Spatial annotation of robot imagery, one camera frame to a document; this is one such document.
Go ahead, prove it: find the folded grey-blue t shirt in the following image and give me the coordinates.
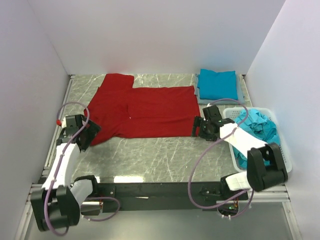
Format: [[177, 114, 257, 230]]
[[194, 74, 245, 105]]

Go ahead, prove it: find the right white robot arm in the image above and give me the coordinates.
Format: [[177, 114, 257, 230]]
[[191, 105, 289, 200]]

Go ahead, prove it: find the crumpled teal t shirt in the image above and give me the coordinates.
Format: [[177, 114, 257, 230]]
[[232, 109, 281, 170]]

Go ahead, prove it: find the white plastic basket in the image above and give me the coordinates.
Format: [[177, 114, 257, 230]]
[[223, 107, 292, 173]]

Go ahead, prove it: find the folded blue t shirt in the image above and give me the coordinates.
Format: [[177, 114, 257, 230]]
[[197, 69, 238, 100]]

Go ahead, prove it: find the black base beam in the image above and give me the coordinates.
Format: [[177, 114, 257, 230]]
[[88, 181, 236, 213]]

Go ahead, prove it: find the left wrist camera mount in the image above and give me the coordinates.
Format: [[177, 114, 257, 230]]
[[56, 117, 67, 128]]

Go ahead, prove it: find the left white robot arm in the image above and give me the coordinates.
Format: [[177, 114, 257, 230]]
[[30, 114, 101, 232]]

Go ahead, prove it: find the red t shirt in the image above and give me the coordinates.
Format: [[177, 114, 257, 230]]
[[84, 73, 200, 146]]

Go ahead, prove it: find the aluminium frame rail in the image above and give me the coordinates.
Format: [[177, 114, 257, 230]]
[[30, 73, 288, 226]]

